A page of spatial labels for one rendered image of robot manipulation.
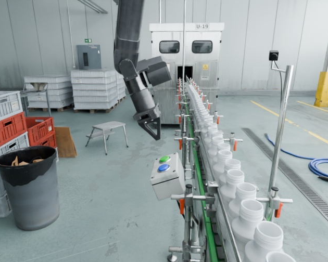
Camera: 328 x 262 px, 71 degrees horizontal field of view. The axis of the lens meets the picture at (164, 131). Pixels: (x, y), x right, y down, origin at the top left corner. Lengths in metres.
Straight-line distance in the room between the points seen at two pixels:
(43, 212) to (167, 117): 3.27
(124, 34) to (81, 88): 6.29
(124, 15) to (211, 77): 4.29
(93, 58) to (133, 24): 10.29
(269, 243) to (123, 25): 0.50
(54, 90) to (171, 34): 3.92
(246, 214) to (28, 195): 1.95
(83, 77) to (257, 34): 7.19
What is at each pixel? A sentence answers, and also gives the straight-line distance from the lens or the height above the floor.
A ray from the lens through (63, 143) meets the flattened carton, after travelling 3.70.
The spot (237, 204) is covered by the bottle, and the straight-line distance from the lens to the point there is 0.49.
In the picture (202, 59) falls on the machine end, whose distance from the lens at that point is 4.76.
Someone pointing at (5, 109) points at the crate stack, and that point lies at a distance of 2.65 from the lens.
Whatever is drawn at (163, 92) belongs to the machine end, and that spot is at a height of 0.79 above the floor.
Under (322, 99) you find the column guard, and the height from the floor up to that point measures 0.24.
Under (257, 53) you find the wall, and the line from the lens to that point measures 10.77.
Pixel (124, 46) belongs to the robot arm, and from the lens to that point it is 0.58.
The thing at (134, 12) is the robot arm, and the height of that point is 1.50.
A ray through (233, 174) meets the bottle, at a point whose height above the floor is 1.15.
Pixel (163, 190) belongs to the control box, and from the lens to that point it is 0.64.
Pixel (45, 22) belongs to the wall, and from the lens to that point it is 11.80.
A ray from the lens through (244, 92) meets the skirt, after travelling 10.70.
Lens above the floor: 1.40
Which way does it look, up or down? 17 degrees down
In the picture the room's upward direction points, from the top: straight up
